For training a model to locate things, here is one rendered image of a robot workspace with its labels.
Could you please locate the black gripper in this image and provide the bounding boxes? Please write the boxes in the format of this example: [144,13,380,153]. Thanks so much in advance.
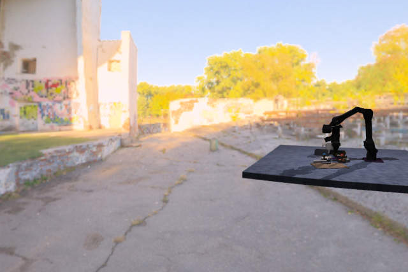
[331,133,340,153]

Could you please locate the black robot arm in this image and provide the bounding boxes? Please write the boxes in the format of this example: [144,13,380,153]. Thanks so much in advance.
[323,106,378,161]

